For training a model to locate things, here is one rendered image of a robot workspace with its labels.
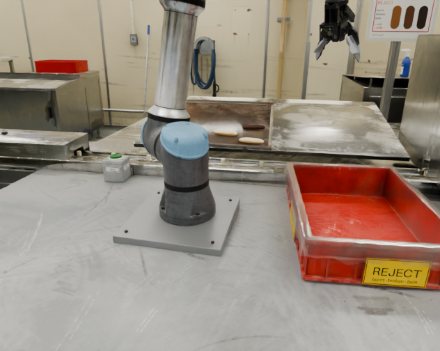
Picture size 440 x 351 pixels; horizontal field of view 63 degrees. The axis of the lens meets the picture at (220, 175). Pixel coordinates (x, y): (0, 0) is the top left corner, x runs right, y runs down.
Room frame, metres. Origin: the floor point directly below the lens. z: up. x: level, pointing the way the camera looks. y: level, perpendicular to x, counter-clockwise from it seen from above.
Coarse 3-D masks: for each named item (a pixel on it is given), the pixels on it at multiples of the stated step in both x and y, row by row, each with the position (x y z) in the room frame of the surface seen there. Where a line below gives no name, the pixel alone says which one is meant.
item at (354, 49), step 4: (348, 36) 1.26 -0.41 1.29; (348, 40) 1.25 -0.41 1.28; (352, 40) 1.26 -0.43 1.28; (348, 44) 1.27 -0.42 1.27; (352, 44) 1.25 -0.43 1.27; (352, 48) 1.24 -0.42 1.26; (356, 48) 1.25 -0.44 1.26; (352, 52) 1.23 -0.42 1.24; (356, 52) 1.25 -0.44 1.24; (360, 52) 1.26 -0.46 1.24; (356, 56) 1.26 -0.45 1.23; (360, 56) 1.26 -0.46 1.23
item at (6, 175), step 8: (0, 168) 1.28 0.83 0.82; (8, 168) 1.28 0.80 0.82; (16, 168) 1.28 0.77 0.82; (24, 168) 1.28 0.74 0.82; (0, 176) 1.28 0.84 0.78; (8, 176) 1.28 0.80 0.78; (16, 176) 1.27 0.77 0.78; (24, 176) 1.27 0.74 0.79; (0, 184) 1.29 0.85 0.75; (8, 184) 1.28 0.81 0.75
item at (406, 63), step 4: (408, 52) 3.16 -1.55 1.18; (408, 56) 3.16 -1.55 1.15; (404, 60) 3.15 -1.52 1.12; (408, 60) 3.14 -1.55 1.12; (404, 64) 3.14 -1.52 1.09; (408, 64) 3.13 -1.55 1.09; (404, 68) 3.14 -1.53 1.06; (408, 68) 3.13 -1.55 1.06; (400, 72) 3.16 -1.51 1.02; (404, 72) 3.13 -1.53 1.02; (408, 72) 3.13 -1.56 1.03; (400, 76) 3.16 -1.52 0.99; (404, 76) 3.13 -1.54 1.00; (408, 76) 3.14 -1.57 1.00
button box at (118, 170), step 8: (104, 160) 1.15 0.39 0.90; (112, 160) 1.15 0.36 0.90; (120, 160) 1.15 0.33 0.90; (128, 160) 1.19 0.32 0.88; (104, 168) 1.14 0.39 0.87; (112, 168) 1.14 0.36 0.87; (120, 168) 1.14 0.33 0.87; (128, 168) 1.19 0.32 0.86; (104, 176) 1.14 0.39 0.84; (112, 176) 1.14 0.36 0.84; (120, 176) 1.14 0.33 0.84; (128, 176) 1.18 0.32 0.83
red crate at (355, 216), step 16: (320, 208) 0.95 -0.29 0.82; (336, 208) 0.95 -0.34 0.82; (352, 208) 0.95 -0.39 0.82; (368, 208) 0.95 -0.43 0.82; (384, 208) 0.95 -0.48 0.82; (320, 224) 0.85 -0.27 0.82; (336, 224) 0.85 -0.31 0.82; (352, 224) 0.85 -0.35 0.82; (368, 224) 0.85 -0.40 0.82; (384, 224) 0.85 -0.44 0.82; (400, 224) 0.85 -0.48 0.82; (400, 240) 0.77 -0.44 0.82; (416, 240) 0.77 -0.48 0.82; (304, 256) 0.61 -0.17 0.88; (304, 272) 0.62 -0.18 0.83; (320, 272) 0.61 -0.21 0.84; (336, 272) 0.61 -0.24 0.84; (352, 272) 0.61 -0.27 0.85; (432, 272) 0.59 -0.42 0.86; (432, 288) 0.59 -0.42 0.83
